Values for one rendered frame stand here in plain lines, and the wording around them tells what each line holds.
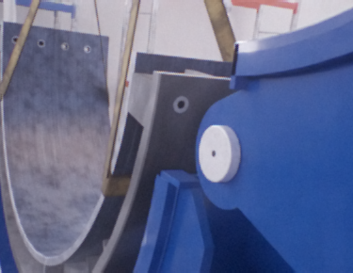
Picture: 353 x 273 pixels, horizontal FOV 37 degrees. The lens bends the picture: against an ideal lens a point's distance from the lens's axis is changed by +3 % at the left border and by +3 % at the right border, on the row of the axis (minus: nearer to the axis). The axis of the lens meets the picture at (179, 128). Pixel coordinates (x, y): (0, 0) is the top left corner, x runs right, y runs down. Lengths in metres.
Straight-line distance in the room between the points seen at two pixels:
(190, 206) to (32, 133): 2.13
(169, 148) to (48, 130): 1.99
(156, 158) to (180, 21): 8.69
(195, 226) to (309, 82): 0.51
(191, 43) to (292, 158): 9.26
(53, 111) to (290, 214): 2.58
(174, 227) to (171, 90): 0.37
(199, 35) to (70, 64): 6.91
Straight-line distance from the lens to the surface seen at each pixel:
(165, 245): 1.48
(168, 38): 10.01
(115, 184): 1.70
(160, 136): 1.45
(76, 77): 3.58
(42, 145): 3.35
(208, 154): 1.23
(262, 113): 1.12
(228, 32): 2.03
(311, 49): 0.98
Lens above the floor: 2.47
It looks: 10 degrees down
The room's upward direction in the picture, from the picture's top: 8 degrees clockwise
